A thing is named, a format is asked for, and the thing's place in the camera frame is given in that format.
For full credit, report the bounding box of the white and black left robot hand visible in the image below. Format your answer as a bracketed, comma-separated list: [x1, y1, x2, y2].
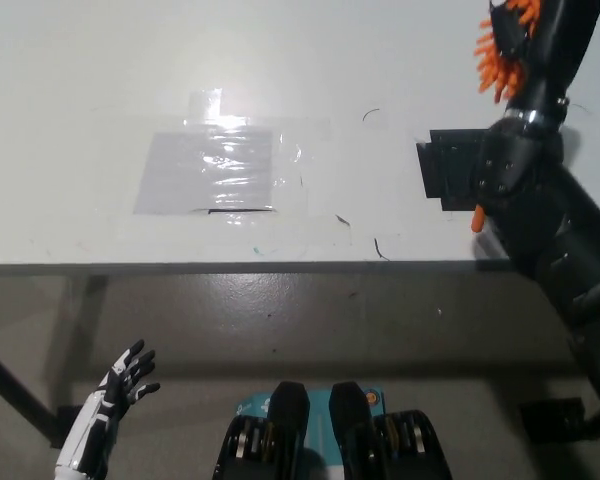
[56, 339, 162, 475]

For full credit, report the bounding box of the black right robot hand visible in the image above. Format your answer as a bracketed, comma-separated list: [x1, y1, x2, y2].
[488, 0, 600, 121]

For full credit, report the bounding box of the orange microfibre duster with handle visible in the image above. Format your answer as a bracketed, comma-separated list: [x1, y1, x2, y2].
[470, 0, 540, 235]

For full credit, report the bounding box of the black and teal robot torso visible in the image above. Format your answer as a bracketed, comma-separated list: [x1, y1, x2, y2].
[211, 380, 454, 480]

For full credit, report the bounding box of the black tape patch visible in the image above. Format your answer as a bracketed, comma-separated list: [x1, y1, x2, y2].
[415, 128, 492, 213]

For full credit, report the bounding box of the clear plastic film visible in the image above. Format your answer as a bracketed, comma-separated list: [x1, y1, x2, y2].
[118, 88, 355, 247]

